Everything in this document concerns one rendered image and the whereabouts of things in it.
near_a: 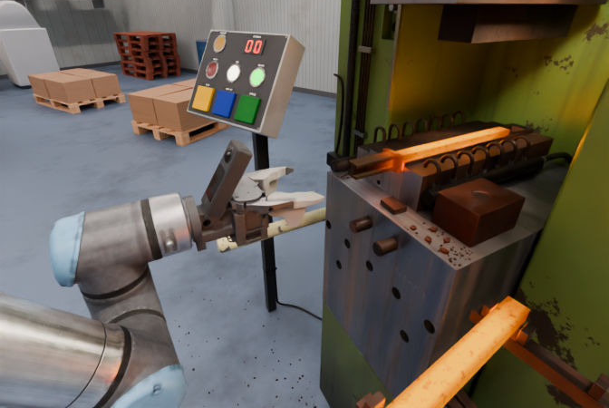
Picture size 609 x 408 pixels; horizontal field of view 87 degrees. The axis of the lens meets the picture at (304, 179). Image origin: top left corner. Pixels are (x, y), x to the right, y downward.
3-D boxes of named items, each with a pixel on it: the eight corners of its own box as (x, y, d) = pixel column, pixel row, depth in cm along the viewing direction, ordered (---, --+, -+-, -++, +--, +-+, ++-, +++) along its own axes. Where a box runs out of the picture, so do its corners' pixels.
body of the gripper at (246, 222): (256, 214, 60) (188, 232, 55) (253, 172, 56) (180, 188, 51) (272, 237, 54) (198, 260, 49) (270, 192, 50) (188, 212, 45)
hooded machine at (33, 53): (53, 79, 633) (24, 1, 569) (66, 83, 601) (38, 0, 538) (9, 85, 584) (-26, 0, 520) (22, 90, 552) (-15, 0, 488)
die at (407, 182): (416, 212, 63) (423, 172, 59) (355, 170, 78) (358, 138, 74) (542, 168, 80) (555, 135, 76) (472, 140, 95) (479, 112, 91)
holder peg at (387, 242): (380, 259, 59) (381, 247, 58) (371, 250, 61) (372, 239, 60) (397, 253, 61) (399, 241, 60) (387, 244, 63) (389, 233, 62)
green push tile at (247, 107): (251, 124, 90) (259, 98, 90) (233, 119, 94) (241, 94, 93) (255, 125, 91) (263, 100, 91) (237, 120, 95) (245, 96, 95)
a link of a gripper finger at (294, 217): (323, 220, 55) (268, 220, 55) (323, 190, 52) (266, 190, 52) (323, 232, 52) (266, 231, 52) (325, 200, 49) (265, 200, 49)
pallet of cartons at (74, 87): (128, 102, 481) (121, 74, 463) (63, 116, 422) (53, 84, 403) (94, 92, 544) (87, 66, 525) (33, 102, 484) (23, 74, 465)
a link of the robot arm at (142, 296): (106, 378, 46) (77, 318, 40) (99, 320, 54) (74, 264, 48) (174, 344, 50) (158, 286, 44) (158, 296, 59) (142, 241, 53)
